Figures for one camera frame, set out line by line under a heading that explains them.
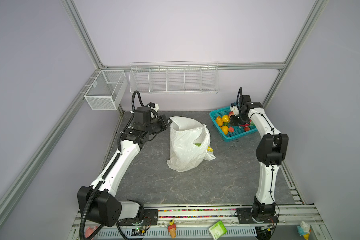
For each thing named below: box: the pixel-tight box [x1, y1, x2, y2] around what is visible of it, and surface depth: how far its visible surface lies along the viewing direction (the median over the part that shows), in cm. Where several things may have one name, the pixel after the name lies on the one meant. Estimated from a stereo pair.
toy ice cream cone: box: [168, 219, 177, 239], surface depth 71 cm
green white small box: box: [208, 220, 228, 240], surface depth 70 cm
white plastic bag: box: [166, 116, 216, 173], surface depth 73 cm
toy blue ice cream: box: [297, 221, 311, 240], surface depth 69 cm
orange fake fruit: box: [216, 116, 223, 127], surface depth 110 cm
